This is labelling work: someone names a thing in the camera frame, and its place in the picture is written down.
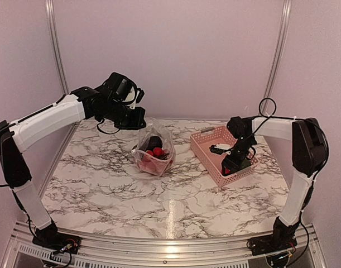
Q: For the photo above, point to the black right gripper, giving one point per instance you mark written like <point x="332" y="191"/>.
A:
<point x="233" y="164"/>

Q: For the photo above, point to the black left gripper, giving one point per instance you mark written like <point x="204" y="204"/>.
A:
<point x="137" y="120"/>

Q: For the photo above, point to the green bell pepper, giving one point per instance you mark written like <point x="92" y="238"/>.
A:
<point x="245" y="164"/>

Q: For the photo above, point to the pink red apple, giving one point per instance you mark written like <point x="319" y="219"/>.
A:
<point x="225" y="171"/>

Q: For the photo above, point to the pink perforated plastic basket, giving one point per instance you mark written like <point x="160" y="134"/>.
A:
<point x="200" y="143"/>

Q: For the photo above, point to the dark purple eggplant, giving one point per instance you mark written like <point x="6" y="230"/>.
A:
<point x="154" y="142"/>

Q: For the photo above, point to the clear zip top bag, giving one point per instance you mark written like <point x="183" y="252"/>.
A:
<point x="153" y="128"/>

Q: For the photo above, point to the red yellow lychee bunch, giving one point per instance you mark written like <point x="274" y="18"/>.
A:
<point x="156" y="161"/>

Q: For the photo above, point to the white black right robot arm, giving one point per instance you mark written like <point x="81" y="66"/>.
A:
<point x="310" y="153"/>

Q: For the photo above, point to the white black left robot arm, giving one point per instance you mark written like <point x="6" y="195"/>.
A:
<point x="20" y="135"/>

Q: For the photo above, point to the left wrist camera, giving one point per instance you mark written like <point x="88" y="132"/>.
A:
<point x="134" y="97"/>

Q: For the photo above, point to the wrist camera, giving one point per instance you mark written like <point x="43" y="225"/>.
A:
<point x="220" y="148"/>
<point x="134" y="97"/>

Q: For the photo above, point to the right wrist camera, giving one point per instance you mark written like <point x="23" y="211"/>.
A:
<point x="220" y="148"/>

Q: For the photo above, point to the left aluminium frame post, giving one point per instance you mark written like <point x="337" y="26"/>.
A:
<point x="55" y="45"/>

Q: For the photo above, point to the aluminium frame post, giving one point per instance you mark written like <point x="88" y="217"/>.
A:
<point x="55" y="45"/>
<point x="279" y="48"/>

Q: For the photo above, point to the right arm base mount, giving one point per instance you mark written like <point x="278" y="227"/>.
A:
<point x="280" y="239"/>

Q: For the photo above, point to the right aluminium frame post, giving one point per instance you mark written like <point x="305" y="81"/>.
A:
<point x="279" y="48"/>

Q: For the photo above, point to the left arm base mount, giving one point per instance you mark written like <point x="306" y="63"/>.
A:
<point x="50" y="237"/>

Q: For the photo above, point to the aluminium front rail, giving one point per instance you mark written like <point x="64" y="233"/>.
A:
<point x="96" y="250"/>

